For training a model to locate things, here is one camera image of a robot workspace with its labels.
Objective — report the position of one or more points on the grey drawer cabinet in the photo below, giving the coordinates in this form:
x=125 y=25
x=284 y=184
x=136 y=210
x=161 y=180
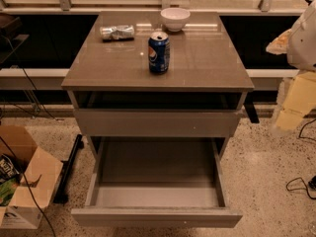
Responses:
x=158 y=109

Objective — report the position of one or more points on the open middle drawer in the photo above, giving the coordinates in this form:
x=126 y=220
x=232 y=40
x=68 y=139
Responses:
x=157 y=182

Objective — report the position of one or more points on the black bar on floor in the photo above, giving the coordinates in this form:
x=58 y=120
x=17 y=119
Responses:
x=61 y=196

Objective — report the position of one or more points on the closed top drawer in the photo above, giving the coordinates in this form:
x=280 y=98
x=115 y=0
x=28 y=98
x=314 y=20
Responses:
x=156 y=124

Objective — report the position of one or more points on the white bowl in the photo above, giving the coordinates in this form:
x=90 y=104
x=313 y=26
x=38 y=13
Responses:
x=174 y=19

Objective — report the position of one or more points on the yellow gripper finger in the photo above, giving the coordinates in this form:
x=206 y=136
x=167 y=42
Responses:
x=279 y=45
x=300 y=100

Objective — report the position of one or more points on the crushed silver can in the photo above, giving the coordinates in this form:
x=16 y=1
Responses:
x=121 y=32

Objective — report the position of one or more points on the cardboard box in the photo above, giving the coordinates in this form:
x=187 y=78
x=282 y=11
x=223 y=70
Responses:
x=40 y=173

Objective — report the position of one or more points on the green snack bag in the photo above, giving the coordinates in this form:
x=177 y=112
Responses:
x=9 y=179

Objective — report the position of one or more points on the blue pepsi can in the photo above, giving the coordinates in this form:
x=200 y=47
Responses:
x=158 y=52

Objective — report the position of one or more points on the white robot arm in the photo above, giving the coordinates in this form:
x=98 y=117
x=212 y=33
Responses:
x=299 y=45

